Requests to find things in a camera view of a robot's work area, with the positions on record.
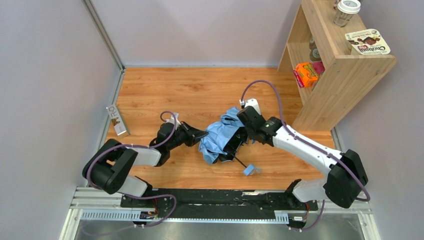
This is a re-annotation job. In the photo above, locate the pink snack box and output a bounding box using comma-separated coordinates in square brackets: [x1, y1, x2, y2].
[311, 61, 325, 76]

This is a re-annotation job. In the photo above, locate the Chobani yogurt cup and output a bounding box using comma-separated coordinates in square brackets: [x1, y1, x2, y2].
[345, 28, 391, 55]

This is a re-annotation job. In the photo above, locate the orange snack box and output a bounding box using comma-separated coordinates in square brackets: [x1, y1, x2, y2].
[293, 62, 320, 88]

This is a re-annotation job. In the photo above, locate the wooden shelf unit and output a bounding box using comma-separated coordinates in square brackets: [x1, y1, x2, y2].
[277, 0, 397, 131]

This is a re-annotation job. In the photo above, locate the purple cable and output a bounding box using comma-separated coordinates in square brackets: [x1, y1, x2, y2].
[240, 80, 371, 232]
[86, 110, 179, 229]

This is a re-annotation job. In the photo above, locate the glass jar white lid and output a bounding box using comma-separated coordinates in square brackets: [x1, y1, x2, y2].
[333, 0, 361, 28]

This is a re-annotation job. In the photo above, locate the small bottle on shelf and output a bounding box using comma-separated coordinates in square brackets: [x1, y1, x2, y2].
[308, 36, 321, 62]

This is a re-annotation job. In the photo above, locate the small RO labelled box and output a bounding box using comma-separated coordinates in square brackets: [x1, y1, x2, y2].
[106, 104, 130, 138]

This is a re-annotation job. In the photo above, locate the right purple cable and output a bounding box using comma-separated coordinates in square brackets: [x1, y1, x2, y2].
[240, 80, 371, 232]

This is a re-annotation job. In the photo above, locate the aluminium frame post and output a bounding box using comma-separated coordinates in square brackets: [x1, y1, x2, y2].
[81, 0, 125, 72]

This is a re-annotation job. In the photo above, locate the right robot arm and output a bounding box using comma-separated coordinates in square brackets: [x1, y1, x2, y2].
[237, 106, 370, 209]

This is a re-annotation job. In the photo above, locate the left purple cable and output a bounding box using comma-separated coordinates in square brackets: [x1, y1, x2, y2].
[86, 110, 179, 229]

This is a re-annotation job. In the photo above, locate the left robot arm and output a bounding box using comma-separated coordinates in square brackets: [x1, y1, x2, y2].
[82, 121, 209, 198]

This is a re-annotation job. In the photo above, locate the light blue folding umbrella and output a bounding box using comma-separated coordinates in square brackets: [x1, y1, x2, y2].
[198, 107, 262, 176]

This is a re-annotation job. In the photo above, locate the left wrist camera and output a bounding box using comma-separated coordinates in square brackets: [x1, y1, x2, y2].
[169, 112, 181, 129]

